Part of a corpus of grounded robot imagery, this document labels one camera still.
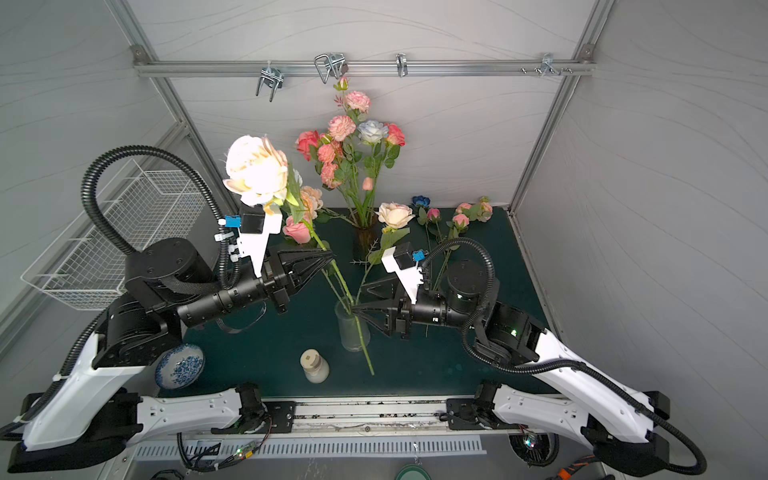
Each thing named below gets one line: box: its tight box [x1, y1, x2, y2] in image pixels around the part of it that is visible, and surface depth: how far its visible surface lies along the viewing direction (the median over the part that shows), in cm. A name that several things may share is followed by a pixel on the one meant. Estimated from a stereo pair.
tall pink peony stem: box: [328, 77, 371, 223], surface depth 76 cm
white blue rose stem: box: [358, 120, 390, 223], surface depth 78 cm
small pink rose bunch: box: [417, 196, 494, 291], surface depth 117 cm
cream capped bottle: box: [300, 348, 330, 384], surface depth 75 cm
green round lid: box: [394, 464, 433, 480], surface depth 60 cm
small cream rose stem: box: [353, 202, 415, 306], surface depth 65 cm
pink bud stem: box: [362, 177, 373, 223], surface depth 90 cm
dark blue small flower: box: [412, 195, 431, 208], surface depth 121 cm
